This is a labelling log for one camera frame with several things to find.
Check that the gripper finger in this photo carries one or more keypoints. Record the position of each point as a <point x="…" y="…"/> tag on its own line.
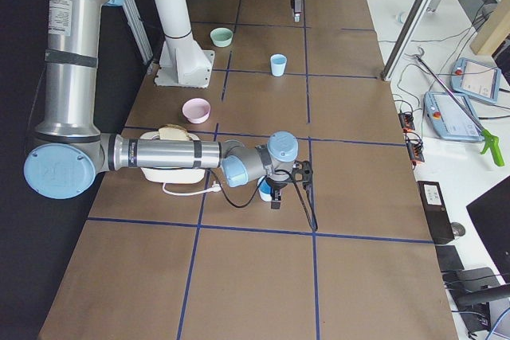
<point x="276" y="200"/>
<point x="294" y="9"/>
<point x="299" y="9"/>

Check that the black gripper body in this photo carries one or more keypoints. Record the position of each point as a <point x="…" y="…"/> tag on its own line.
<point x="274" y="188"/>

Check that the light blue plastic cup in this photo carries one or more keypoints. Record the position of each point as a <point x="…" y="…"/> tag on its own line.
<point x="278" y="64"/>

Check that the green bowl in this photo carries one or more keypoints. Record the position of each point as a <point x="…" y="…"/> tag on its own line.
<point x="221" y="37"/>

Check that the white paper cup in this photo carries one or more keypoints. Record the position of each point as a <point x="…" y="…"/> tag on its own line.
<point x="401" y="17"/>

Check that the pink bowl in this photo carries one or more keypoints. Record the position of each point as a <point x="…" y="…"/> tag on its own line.
<point x="196" y="110"/>

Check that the cream toaster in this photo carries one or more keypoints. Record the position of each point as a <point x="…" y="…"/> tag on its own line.
<point x="171" y="175"/>

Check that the bread slice in toaster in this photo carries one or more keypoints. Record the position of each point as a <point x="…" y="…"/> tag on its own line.
<point x="174" y="133"/>

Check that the white mounting pillar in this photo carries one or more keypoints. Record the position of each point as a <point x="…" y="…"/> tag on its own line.
<point x="182" y="63"/>

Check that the orange connector block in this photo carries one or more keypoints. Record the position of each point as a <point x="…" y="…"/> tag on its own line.
<point x="413" y="141"/>

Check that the black box with label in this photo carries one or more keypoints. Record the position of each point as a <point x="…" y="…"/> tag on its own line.
<point x="435" y="212"/>

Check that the near teach pendant tablet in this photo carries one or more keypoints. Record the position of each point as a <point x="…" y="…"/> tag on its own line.
<point x="448" y="120"/>

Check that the teach pendant tablet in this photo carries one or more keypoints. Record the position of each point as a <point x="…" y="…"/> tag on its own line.
<point x="477" y="80"/>
<point x="448" y="120"/>

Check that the far teach pendant tablet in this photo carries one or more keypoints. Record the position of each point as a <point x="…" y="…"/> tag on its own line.
<point x="477" y="80"/>

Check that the black laptop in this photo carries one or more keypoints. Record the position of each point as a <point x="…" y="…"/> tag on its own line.
<point x="489" y="214"/>

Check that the metal reacher grabber tool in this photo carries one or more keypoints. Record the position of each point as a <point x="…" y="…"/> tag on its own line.
<point x="491" y="142"/>

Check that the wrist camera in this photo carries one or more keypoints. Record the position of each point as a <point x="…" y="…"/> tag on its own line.
<point x="304" y="174"/>

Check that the aluminium frame post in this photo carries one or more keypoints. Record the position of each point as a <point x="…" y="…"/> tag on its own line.
<point x="414" y="16"/>

